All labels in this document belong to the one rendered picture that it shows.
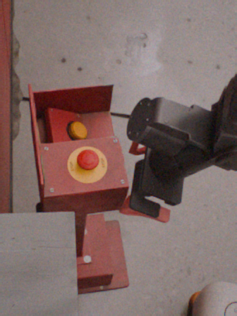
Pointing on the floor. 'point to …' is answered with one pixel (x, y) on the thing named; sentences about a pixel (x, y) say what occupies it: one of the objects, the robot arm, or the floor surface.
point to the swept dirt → (15, 85)
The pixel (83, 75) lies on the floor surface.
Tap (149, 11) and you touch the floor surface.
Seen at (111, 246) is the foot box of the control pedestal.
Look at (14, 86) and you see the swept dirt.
